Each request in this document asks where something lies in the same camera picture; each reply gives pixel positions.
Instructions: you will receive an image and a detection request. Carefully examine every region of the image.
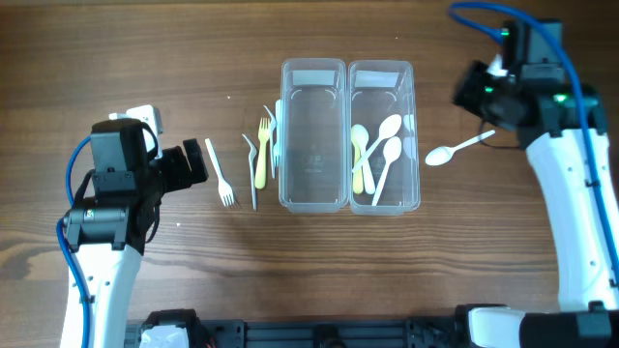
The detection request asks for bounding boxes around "white bent plastic fork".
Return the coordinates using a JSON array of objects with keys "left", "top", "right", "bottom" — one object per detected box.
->
[{"left": 242, "top": 133, "right": 257, "bottom": 211}]

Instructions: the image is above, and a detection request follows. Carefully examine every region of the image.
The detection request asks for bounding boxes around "yellow plastic fork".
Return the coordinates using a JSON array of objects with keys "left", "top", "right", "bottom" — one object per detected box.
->
[{"left": 254, "top": 118, "right": 270, "bottom": 189}]

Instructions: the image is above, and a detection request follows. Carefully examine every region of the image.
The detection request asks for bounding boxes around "white spoon crosswise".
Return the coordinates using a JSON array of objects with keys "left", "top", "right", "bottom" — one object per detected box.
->
[{"left": 425, "top": 130, "right": 495, "bottom": 166}]

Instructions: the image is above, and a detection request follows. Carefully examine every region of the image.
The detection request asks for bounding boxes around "pale blue plastic fork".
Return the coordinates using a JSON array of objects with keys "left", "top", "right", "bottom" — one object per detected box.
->
[{"left": 274, "top": 100, "right": 282, "bottom": 168}]

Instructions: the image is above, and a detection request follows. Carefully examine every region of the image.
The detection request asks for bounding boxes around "white spoon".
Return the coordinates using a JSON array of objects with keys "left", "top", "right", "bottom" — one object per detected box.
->
[
  {"left": 368, "top": 136, "right": 405, "bottom": 206},
  {"left": 351, "top": 124, "right": 375, "bottom": 194},
  {"left": 352, "top": 114, "right": 402, "bottom": 173}
]

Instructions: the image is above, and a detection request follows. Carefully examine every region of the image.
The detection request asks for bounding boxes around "yellow plastic spoon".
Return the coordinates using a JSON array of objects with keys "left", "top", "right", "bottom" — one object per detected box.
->
[{"left": 352, "top": 139, "right": 364, "bottom": 194}]

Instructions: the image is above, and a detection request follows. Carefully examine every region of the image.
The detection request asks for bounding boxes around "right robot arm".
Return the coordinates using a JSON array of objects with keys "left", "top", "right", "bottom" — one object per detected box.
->
[{"left": 454, "top": 19, "right": 618, "bottom": 347}]

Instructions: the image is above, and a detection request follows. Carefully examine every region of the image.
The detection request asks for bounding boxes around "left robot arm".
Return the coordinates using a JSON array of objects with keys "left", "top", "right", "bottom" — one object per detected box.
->
[{"left": 56, "top": 119, "right": 208, "bottom": 347}]

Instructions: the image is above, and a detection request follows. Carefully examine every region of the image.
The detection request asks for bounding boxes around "right clear plastic container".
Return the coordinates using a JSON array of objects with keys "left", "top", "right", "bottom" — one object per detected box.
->
[{"left": 348, "top": 60, "right": 421, "bottom": 216}]

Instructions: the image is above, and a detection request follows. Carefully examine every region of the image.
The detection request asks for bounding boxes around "clear plastic container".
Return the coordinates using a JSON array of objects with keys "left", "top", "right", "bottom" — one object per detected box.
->
[
  {"left": 279, "top": 58, "right": 350, "bottom": 214},
  {"left": 348, "top": 60, "right": 421, "bottom": 216}
]

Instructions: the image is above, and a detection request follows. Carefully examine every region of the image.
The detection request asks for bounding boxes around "left clear plastic container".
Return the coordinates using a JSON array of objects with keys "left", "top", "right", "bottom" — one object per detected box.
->
[{"left": 279, "top": 58, "right": 350, "bottom": 214}]

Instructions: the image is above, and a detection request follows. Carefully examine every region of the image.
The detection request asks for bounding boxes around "left blue cable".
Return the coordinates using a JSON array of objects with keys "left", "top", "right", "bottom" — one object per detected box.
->
[{"left": 55, "top": 135, "right": 94, "bottom": 348}]

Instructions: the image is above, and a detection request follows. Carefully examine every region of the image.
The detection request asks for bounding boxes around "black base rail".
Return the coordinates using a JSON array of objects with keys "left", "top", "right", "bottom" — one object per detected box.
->
[{"left": 124, "top": 309, "right": 470, "bottom": 348}]

